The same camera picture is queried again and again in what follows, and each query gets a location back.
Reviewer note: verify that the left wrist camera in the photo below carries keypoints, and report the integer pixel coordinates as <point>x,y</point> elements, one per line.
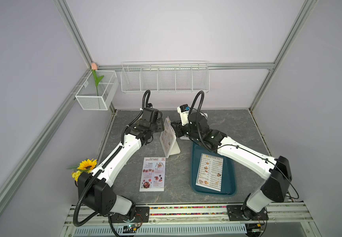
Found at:
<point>150,114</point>

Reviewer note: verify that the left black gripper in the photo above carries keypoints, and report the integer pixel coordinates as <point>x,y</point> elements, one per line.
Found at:
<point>160,126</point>

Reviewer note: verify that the teal plastic tray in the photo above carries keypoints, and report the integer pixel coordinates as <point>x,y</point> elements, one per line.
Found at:
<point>228,185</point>

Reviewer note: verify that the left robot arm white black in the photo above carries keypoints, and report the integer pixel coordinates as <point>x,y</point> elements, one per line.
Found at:
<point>96,195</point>

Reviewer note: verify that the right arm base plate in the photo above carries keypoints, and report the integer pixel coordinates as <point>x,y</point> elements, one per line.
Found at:
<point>238,212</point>

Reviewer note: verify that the yellow header menu sheet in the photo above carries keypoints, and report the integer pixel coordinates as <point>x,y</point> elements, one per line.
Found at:
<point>210,172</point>
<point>167,137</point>

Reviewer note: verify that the pink artificial tulip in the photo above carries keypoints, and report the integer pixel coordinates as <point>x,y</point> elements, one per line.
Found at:
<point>97,79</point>

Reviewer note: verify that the aluminium front rail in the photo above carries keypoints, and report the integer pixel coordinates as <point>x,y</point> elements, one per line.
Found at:
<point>288,219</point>

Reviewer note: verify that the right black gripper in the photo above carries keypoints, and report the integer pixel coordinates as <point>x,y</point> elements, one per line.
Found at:
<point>178,129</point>

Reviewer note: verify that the red special menu sheet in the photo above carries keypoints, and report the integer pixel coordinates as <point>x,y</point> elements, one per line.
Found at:
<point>153,175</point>

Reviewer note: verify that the white menu holder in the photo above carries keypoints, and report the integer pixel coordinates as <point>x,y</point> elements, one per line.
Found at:
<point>176,150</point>
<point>199,125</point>

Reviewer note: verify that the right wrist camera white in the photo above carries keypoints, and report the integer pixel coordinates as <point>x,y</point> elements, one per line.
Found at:
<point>183,111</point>

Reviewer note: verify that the yellow sunflower bouquet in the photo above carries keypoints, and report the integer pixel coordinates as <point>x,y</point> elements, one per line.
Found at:
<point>84,166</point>

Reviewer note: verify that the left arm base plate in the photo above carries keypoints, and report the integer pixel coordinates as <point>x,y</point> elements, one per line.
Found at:
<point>140,214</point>

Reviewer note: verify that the white mesh wall basket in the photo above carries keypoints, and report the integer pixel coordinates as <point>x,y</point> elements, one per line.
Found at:
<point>87,97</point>

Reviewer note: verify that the white wire wall rack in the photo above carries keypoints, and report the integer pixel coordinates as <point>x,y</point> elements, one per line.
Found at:
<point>165,76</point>

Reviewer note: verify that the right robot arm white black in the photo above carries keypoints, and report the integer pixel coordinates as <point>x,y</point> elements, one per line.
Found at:
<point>275,171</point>

